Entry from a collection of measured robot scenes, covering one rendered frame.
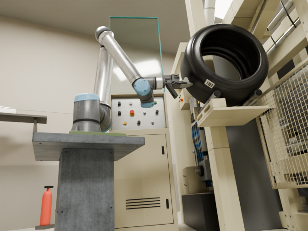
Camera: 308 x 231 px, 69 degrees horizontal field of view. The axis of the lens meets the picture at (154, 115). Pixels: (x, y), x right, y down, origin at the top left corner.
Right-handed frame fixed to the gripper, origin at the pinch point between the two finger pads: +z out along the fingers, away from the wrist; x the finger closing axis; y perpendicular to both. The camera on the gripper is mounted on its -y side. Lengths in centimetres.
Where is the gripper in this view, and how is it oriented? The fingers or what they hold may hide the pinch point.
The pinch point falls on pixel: (191, 85)
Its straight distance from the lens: 158.4
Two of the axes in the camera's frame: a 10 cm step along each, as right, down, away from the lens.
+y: -0.7, -9.4, 3.4
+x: -0.9, 3.4, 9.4
